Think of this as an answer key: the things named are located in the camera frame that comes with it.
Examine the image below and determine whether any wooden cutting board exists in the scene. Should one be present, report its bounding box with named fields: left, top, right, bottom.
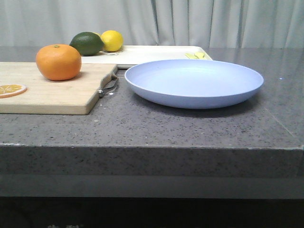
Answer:
left=0, top=62, right=117, bottom=115

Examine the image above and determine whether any grey curtain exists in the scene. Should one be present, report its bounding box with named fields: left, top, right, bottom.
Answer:
left=0, top=0, right=304, bottom=48

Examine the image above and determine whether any orange fruit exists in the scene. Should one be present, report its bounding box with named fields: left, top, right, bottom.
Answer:
left=36, top=44, right=82, bottom=81

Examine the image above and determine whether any green lime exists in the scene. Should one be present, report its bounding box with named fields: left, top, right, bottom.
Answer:
left=69, top=32, right=104, bottom=56

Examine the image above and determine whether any orange slice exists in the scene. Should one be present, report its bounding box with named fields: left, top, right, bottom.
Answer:
left=0, top=84, right=27, bottom=98

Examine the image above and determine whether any light blue plate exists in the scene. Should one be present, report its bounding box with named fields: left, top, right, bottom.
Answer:
left=125, top=59, right=264, bottom=109

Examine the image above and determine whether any yellow lemon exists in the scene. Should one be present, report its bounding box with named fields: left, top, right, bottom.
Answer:
left=100, top=30, right=124, bottom=52

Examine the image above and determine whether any white serving tray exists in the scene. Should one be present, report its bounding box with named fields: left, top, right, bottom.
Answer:
left=82, top=46, right=212, bottom=69

